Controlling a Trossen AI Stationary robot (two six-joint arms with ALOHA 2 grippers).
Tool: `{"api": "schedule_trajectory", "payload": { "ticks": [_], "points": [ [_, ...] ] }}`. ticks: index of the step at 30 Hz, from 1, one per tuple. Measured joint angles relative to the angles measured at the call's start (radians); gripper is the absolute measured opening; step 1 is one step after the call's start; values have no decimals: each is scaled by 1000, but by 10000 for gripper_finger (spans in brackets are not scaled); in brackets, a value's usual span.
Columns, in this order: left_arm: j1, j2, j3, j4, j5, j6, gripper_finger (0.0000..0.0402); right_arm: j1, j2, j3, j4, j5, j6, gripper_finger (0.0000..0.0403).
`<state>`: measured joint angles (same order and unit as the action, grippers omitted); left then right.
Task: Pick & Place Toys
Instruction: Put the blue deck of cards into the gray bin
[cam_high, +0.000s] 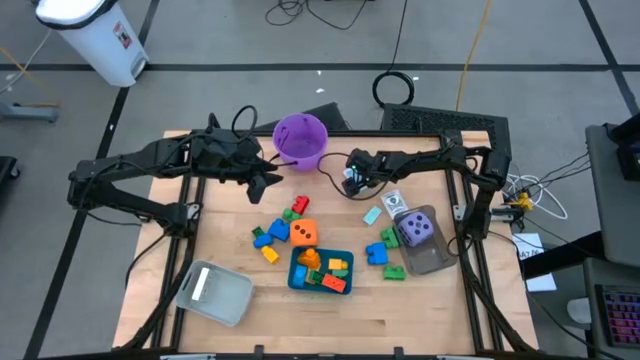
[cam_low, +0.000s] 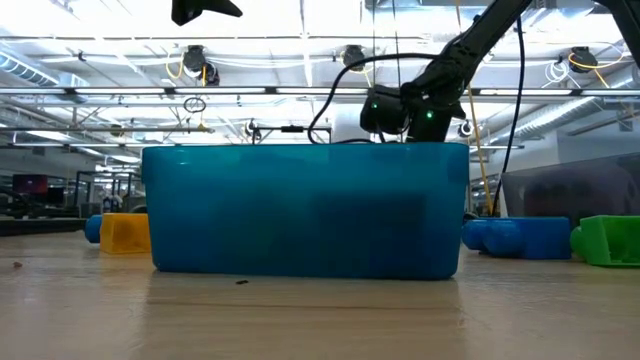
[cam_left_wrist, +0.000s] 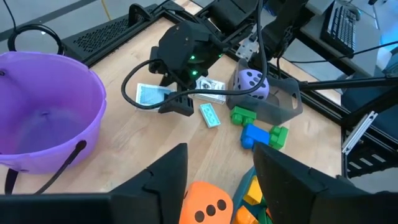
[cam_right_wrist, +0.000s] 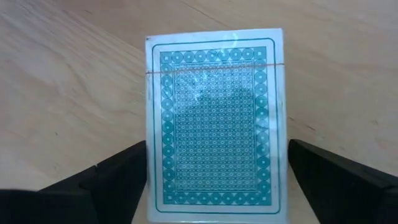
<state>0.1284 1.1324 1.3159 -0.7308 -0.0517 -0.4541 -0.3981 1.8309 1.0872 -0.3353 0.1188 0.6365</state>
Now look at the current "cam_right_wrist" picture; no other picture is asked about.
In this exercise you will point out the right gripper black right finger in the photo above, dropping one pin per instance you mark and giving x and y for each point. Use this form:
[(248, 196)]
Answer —
[(348, 196)]

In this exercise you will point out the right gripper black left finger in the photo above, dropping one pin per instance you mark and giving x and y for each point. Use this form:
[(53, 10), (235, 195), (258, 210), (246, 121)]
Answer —
[(93, 199)]

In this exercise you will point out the teal patterned card deck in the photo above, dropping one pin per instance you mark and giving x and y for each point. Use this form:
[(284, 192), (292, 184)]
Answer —
[(214, 130)]

